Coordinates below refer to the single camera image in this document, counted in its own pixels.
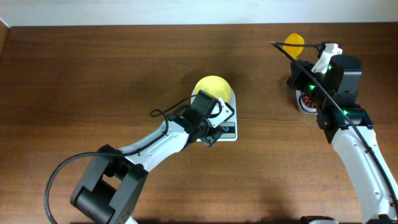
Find yellow measuring scoop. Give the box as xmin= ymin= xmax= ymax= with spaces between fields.
xmin=282 ymin=33 xmax=305 ymax=60

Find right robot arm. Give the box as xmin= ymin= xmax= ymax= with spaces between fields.
xmin=287 ymin=55 xmax=397 ymax=223

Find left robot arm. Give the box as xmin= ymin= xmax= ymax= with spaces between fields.
xmin=70 ymin=91 xmax=234 ymax=224

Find white digital kitchen scale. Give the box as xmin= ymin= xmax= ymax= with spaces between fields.
xmin=189 ymin=90 xmax=238 ymax=142

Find pale yellow bowl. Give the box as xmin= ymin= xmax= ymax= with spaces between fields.
xmin=193 ymin=75 xmax=232 ymax=102

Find red beans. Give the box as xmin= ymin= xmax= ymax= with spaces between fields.
xmin=300 ymin=92 xmax=317 ymax=109

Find clear plastic container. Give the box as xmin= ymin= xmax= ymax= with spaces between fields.
xmin=295 ymin=90 xmax=317 ymax=115

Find right black cable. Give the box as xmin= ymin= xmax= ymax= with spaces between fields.
xmin=270 ymin=40 xmax=398 ymax=215

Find black cable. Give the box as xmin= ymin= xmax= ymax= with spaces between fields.
xmin=270 ymin=40 xmax=398 ymax=215
xmin=44 ymin=94 xmax=223 ymax=224

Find left black cable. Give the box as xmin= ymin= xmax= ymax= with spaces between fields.
xmin=44 ymin=94 xmax=223 ymax=224

